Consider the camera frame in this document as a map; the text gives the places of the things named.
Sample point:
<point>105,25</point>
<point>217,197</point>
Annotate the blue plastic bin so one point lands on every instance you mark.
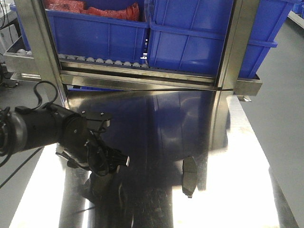
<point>80,34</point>
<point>189,35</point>

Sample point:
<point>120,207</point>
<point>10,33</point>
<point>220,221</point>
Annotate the stainless steel rack frame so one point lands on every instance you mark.
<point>44,63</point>

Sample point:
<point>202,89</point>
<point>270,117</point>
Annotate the roller conveyor track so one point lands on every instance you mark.
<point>102,61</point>

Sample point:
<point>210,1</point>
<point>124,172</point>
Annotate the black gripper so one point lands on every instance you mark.
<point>81,149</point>

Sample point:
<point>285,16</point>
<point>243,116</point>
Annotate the right blue plastic bin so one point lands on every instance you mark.
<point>189,35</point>

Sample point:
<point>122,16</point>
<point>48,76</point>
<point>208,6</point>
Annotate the brake pad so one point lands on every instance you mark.
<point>190,175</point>
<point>96,187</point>

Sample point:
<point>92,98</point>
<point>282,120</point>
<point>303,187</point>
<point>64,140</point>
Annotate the left blue plastic bin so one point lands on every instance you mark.
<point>80,34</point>

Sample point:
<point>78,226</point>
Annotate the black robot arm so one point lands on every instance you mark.
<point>26,129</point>

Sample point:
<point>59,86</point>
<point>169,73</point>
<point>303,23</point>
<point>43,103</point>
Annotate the red mesh bag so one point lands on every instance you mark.
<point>132,12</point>

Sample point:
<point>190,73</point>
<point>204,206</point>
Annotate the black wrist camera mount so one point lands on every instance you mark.
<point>97,122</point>

